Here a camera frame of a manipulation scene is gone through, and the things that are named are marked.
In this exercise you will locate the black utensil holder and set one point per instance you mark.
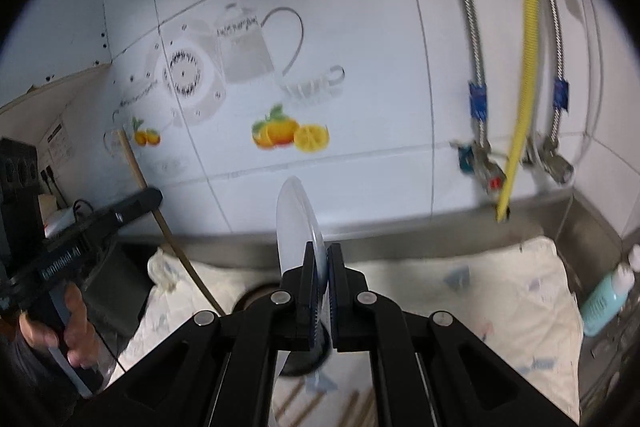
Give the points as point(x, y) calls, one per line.
point(302, 363)

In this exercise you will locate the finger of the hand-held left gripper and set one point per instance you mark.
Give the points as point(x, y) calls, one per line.
point(135, 205)

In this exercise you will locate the black power plug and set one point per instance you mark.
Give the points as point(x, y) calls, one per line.
point(47, 174)

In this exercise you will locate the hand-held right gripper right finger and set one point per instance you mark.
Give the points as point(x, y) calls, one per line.
point(334, 302)

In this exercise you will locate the dark box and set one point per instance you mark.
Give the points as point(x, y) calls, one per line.
point(125, 287)

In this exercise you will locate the white warning label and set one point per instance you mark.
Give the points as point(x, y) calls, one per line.
point(57, 134)

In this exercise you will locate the person's left forearm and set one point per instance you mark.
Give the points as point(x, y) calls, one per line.
point(30, 382)

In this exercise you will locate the wooden chopstick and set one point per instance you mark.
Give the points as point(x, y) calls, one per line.
point(352, 409)
point(292, 399)
point(133, 162)

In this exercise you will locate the printed white quilted mat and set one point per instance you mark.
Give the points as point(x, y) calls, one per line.
point(475, 297)

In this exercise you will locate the translucent plastic spoon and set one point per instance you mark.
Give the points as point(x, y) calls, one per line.
point(295, 217)

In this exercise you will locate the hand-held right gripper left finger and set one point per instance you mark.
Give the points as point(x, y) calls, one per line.
point(310, 302)

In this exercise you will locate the person's left hand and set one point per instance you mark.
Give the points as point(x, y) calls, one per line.
point(80, 332)

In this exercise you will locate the teal plastic bottle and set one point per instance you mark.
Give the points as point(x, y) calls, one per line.
point(605, 302)

